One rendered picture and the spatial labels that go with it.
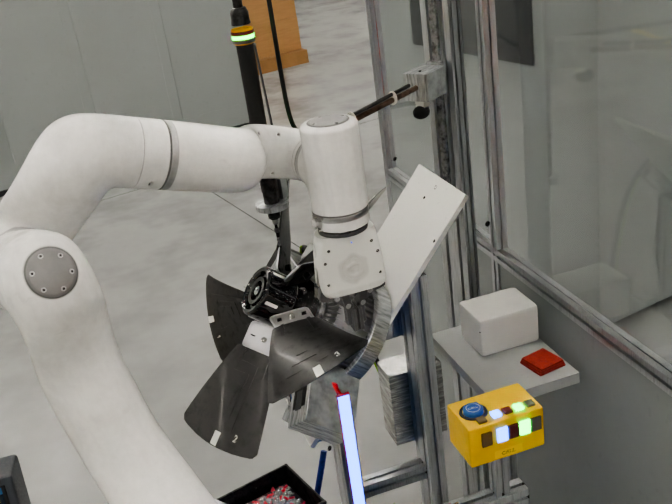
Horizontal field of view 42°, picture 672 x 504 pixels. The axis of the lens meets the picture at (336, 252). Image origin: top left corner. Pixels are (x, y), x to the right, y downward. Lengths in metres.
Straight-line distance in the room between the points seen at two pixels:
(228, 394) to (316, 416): 0.22
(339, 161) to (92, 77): 6.13
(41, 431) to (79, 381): 2.99
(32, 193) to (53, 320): 0.17
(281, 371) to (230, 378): 0.27
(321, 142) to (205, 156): 0.18
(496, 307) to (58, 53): 5.39
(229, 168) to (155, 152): 0.10
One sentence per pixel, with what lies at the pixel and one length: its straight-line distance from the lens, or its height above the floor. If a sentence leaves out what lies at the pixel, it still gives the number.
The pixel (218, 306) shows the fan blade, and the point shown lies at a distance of 2.23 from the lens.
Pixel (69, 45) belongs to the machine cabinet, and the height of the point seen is 1.02.
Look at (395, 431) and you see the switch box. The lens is 2.40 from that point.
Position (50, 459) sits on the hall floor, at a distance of 3.86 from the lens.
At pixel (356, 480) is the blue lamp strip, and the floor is 1.00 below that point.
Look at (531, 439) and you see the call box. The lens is 1.78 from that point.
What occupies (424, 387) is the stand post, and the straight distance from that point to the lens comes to 2.24.
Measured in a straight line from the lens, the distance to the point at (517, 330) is 2.32.
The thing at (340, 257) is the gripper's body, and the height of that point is 1.55.
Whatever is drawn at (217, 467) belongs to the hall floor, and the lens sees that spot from 3.52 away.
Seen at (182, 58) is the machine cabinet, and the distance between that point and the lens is 7.50.
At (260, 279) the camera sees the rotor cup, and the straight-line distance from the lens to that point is 1.98.
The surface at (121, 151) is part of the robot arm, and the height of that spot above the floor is 1.80.
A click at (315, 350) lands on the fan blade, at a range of 1.76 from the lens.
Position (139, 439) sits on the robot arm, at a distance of 1.10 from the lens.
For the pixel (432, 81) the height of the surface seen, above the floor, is 1.55.
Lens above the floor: 2.08
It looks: 24 degrees down
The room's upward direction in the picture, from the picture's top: 8 degrees counter-clockwise
